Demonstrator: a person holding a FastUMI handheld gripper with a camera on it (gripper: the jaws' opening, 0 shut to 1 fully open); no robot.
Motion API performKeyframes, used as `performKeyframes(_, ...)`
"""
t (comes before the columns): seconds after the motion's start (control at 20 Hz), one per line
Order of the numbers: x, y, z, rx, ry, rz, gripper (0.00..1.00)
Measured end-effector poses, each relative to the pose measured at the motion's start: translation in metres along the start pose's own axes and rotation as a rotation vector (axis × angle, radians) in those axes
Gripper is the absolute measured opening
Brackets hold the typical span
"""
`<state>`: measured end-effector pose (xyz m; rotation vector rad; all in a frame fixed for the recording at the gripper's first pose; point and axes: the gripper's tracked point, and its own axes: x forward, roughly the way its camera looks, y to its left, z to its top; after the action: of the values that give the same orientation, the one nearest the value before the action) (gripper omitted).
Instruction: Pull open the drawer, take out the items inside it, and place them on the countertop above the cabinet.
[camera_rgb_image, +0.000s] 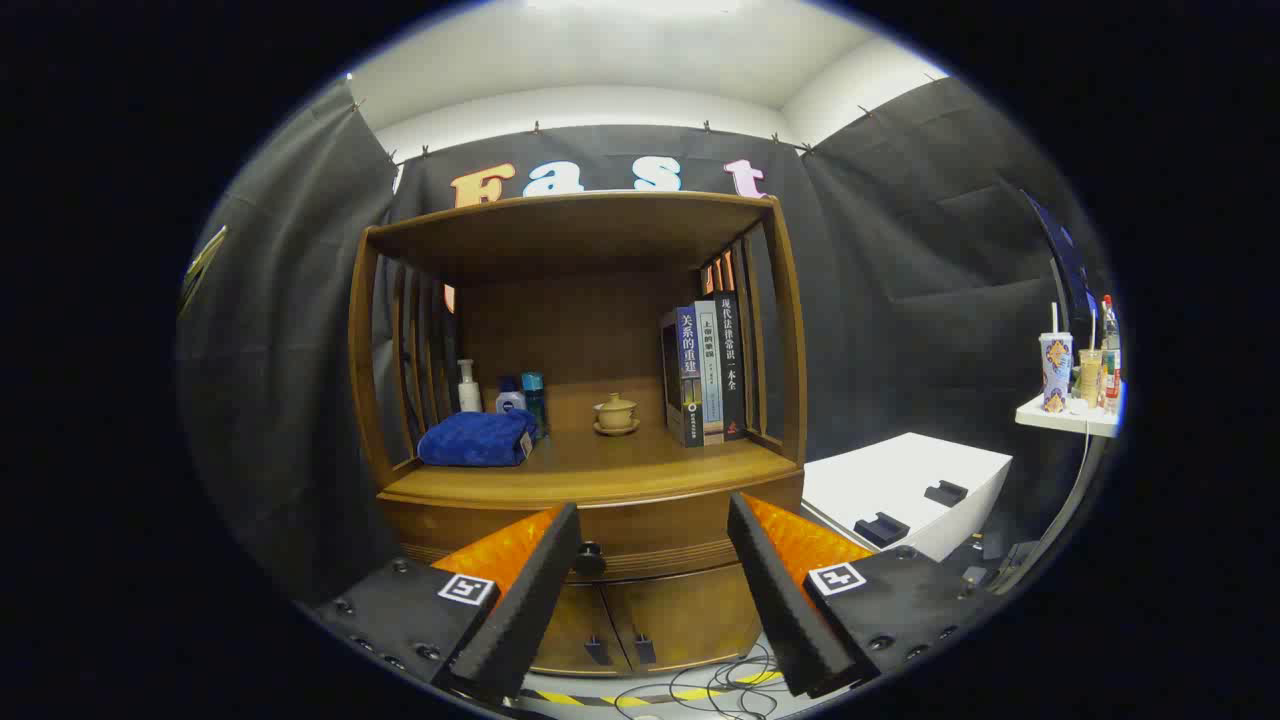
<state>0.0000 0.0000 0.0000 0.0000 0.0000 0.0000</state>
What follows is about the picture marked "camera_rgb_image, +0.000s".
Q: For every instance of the teal bottle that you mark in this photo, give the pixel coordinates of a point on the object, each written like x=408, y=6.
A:
x=534, y=400

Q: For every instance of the red label bottle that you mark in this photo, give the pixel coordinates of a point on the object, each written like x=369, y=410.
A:
x=1110, y=370

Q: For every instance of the white low cabinet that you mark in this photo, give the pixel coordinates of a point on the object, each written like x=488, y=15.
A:
x=900, y=475

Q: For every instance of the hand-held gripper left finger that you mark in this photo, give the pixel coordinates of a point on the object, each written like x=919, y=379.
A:
x=530, y=600

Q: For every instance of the patterned paper cup with straw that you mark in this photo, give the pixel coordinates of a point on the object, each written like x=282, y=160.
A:
x=1056, y=375

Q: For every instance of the black floor equipment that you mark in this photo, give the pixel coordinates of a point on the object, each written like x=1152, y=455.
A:
x=1000, y=560

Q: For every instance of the black backdrop cloth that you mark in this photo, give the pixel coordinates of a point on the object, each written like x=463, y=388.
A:
x=900, y=300

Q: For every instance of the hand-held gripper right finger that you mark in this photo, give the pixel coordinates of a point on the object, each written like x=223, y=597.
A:
x=780, y=600

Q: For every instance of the wooden countertop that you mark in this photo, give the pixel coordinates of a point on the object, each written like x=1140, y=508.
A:
x=620, y=460

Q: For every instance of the black holder bracket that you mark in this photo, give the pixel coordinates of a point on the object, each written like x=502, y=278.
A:
x=882, y=530
x=945, y=493

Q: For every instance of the white side table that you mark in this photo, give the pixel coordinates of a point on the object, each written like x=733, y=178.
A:
x=1060, y=418

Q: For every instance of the brown wooden drawer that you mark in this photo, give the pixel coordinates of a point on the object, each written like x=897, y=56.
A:
x=660, y=530

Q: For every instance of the wooden cabinet door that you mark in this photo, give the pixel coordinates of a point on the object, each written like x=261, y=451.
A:
x=690, y=615
x=585, y=620

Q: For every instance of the brown wooden cabinet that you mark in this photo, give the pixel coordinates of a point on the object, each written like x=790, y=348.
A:
x=785, y=330

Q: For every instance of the blue folded towel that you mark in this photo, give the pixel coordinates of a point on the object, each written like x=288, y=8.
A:
x=475, y=440

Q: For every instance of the white bottle with blue cap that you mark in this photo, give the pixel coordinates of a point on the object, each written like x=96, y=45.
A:
x=510, y=401

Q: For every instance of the yellow black floor tape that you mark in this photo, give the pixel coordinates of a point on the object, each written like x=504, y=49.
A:
x=690, y=693

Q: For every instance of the beige lidded teacup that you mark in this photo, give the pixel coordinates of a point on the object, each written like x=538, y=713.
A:
x=616, y=412

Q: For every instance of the blue book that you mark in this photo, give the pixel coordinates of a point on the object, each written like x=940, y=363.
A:
x=688, y=380

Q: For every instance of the light grey book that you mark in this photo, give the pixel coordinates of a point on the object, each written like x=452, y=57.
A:
x=709, y=380

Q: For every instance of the white pump bottle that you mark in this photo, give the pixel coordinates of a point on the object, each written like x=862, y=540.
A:
x=469, y=398

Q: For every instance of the clear glass cup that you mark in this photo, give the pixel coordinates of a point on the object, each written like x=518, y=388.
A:
x=1089, y=378

